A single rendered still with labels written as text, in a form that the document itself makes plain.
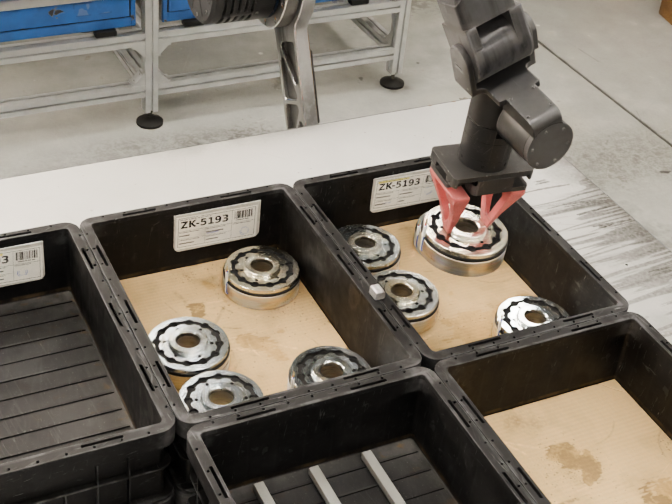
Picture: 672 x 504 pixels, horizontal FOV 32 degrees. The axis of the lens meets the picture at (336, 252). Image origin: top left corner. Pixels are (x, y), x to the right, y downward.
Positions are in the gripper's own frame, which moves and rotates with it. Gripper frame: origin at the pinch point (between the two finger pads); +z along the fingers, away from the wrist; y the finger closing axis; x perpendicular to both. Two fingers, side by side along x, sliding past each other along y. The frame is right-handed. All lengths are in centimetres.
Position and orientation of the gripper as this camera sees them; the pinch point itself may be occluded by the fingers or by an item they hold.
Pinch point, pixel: (466, 222)
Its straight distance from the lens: 139.5
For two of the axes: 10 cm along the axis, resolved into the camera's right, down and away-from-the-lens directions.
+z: -1.3, 7.7, 6.2
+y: 9.2, -1.3, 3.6
